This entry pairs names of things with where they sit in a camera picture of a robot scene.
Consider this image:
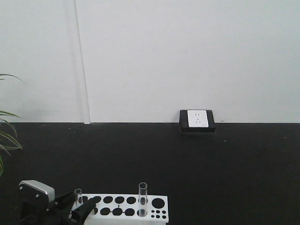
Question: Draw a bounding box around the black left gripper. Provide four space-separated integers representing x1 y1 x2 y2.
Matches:
19 191 96 225

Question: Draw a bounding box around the short clear test tube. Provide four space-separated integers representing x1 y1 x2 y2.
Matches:
74 188 83 209

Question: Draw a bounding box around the tall clear test tube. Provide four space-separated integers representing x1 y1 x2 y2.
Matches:
138 182 148 217

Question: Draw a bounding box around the white test tube rack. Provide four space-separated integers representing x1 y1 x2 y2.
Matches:
79 194 169 225

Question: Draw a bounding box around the green spider plant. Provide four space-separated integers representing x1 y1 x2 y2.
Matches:
0 73 25 177

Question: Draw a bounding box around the white socket on black box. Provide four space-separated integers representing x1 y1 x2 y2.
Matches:
179 110 216 133

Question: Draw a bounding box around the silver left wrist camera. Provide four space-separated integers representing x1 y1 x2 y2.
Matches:
19 180 55 209

